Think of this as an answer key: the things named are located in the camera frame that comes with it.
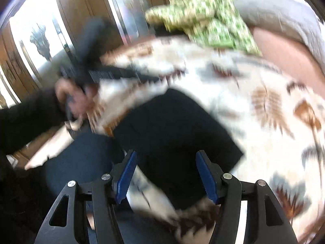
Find green patterned quilt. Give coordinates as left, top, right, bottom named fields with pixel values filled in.
left=145, top=0, right=262, bottom=56

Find person's leg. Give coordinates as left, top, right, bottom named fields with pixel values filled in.
left=42, top=130, right=178, bottom=244

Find wooden door panel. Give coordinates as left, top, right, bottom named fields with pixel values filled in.
left=55, top=0, right=127, bottom=54

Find cream leaf print fleece blanket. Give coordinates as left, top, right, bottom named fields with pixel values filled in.
left=25, top=37, right=325, bottom=244

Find person's left forearm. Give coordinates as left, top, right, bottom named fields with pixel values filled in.
left=0, top=88, right=68, bottom=158

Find grey quilt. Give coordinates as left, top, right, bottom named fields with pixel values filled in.
left=234, top=0, right=325, bottom=69

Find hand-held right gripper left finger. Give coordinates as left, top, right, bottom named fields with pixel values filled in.
left=34, top=149, right=138, bottom=244

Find person's left hand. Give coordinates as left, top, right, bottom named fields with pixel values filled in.
left=54, top=77, right=100, bottom=123

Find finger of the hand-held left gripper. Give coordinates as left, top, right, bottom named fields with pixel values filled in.
left=112, top=65, right=169, bottom=85

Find black pants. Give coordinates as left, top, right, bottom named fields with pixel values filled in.
left=112, top=88, right=245, bottom=210

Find pink quilted bed sheet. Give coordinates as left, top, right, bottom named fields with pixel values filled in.
left=250, top=27, right=325, bottom=94

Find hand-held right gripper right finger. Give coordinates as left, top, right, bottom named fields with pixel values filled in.
left=195, top=150, right=299, bottom=244

